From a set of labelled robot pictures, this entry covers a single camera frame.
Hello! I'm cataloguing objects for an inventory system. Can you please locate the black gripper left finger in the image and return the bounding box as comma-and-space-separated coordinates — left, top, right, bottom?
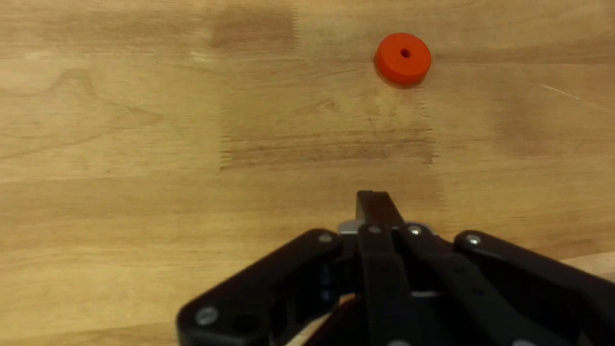
177, 189, 389, 346

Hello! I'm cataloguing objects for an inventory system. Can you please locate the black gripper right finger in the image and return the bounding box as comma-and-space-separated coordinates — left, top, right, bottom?
373, 189, 615, 346

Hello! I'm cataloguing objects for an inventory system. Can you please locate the orange plastic disc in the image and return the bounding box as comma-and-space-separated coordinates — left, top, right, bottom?
373, 31, 435, 89

